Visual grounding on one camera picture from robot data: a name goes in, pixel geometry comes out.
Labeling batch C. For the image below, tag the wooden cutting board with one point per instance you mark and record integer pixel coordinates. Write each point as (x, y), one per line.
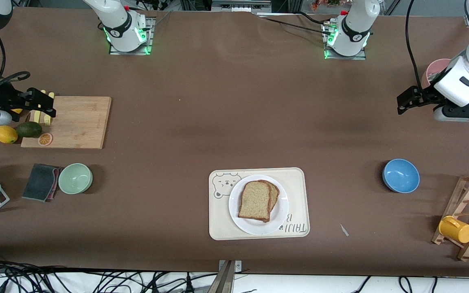
(84, 122)

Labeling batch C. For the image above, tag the yellow lemon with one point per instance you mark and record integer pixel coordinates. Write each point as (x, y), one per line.
(5, 134)
(16, 110)

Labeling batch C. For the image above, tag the orange slice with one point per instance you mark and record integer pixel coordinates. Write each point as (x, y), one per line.
(45, 139)

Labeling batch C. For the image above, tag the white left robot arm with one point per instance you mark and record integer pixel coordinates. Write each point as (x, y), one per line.
(352, 28)

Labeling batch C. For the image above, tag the yellow plastic knife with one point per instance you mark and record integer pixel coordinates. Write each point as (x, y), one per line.
(37, 116)

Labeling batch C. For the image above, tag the pink bowl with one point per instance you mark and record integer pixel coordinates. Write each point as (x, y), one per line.
(436, 65)

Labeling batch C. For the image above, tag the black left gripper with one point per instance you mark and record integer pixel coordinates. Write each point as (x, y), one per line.
(426, 95)

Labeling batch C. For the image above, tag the blue bowl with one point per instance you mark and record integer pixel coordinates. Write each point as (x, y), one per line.
(401, 176)

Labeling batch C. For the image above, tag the small white paper scrap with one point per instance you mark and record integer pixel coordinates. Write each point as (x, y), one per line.
(344, 230)

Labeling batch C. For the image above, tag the dark grey cloth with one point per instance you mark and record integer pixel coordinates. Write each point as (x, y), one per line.
(39, 182)

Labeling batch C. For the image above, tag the cream tray with bear print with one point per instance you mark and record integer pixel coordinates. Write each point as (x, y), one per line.
(218, 228)

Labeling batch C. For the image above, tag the pink cloth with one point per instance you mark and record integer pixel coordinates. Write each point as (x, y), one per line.
(58, 175)

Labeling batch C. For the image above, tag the pale green bowl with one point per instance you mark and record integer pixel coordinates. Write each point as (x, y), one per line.
(75, 178)

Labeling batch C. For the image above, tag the yellow mug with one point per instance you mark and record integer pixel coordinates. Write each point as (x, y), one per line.
(456, 230)

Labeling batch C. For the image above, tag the plain bread slice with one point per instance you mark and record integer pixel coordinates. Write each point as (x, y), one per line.
(255, 201)

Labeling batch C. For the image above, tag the white round plate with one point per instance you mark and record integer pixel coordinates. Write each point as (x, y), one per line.
(259, 228)

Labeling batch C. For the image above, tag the wooden mug rack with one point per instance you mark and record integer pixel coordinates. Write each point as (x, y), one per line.
(468, 195)

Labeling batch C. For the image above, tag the green avocado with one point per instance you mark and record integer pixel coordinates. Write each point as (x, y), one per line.
(29, 129)

